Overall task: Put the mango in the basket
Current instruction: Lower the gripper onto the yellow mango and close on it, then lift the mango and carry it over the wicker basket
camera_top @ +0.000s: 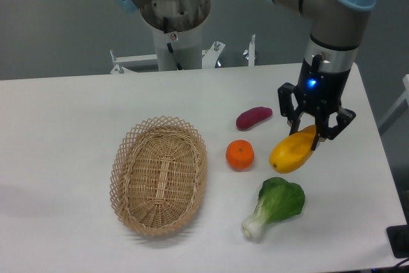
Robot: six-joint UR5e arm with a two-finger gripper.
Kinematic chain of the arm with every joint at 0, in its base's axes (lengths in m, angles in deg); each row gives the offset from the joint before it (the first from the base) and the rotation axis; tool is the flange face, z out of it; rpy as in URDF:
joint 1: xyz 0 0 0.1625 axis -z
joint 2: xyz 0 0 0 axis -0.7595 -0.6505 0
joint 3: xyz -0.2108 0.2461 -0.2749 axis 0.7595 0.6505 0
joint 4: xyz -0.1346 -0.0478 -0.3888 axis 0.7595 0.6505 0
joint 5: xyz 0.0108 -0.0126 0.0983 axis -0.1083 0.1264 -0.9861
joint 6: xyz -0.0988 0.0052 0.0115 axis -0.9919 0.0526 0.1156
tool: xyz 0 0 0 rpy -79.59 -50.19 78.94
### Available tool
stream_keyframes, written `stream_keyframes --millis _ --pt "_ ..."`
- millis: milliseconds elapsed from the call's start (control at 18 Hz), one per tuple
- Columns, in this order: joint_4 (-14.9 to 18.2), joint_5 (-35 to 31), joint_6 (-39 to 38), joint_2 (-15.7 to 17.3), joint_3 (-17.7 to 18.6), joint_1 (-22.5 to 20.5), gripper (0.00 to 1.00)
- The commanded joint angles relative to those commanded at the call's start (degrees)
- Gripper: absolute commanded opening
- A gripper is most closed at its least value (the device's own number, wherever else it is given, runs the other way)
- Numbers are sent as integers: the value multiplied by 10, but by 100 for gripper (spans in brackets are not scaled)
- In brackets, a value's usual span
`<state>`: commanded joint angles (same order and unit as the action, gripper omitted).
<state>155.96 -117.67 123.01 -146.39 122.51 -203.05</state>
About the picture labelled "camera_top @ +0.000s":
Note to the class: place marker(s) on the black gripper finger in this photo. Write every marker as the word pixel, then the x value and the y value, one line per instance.
pixel 293 102
pixel 323 131

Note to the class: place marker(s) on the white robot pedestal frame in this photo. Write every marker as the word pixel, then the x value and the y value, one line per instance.
pixel 174 51

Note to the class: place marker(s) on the white furniture at right edge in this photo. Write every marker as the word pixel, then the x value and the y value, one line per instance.
pixel 395 111

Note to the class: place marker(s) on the woven wicker basket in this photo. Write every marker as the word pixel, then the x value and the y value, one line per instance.
pixel 158 177

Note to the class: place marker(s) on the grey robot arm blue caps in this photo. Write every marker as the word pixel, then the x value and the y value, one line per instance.
pixel 337 31

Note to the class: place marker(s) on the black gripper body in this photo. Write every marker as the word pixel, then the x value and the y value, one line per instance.
pixel 318 92

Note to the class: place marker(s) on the yellow mango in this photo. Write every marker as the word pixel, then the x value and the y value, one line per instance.
pixel 293 151

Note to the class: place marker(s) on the purple sweet potato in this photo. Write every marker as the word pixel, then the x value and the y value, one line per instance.
pixel 253 117

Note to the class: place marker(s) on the black device at table edge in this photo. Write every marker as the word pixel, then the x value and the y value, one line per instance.
pixel 398 240

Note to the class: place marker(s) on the green bok choy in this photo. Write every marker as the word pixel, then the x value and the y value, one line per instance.
pixel 278 200

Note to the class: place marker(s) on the orange tangerine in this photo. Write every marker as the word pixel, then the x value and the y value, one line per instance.
pixel 240 155

